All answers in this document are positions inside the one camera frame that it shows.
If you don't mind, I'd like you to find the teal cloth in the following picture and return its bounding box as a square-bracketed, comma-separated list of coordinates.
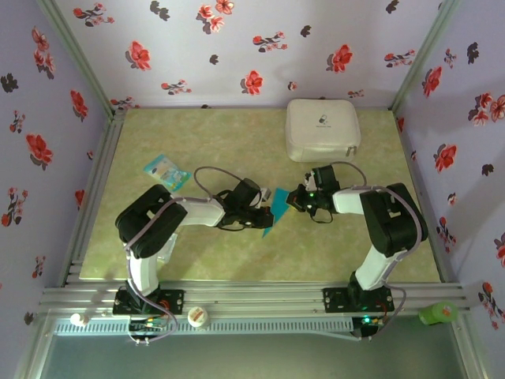
[261, 187, 293, 239]

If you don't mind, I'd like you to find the white zippered pouch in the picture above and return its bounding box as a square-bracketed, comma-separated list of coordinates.
[285, 98, 362, 163]

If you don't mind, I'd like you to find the light blue snack packet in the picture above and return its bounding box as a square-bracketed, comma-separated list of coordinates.
[142, 153, 193, 193]

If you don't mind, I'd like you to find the clear plastic box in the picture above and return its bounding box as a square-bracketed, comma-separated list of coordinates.
[157, 232, 178, 264]

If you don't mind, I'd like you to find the white round cap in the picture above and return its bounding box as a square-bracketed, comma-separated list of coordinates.
[186, 306, 210, 328]

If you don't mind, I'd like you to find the green plastic bottle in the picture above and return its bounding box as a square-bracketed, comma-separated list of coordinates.
[417, 302, 460, 326]

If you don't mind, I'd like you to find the left arm grey cable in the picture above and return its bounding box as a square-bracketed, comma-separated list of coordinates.
[124, 165, 248, 344]

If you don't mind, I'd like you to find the long aluminium frame rail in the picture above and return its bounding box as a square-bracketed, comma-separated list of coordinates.
[38, 280, 473, 316]

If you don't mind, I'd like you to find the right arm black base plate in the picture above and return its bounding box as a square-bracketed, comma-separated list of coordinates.
[322, 287, 395, 313]

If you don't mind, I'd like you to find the grey slotted cable duct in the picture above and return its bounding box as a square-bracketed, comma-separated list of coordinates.
[53, 317, 354, 337]

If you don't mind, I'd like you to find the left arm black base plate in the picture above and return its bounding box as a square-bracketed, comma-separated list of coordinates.
[113, 289, 185, 316]

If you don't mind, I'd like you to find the aluminium side rail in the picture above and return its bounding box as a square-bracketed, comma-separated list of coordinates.
[57, 108, 127, 287]

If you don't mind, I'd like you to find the aluminium corner post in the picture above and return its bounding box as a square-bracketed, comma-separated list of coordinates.
[37, 0, 119, 115]
[388, 0, 462, 111]

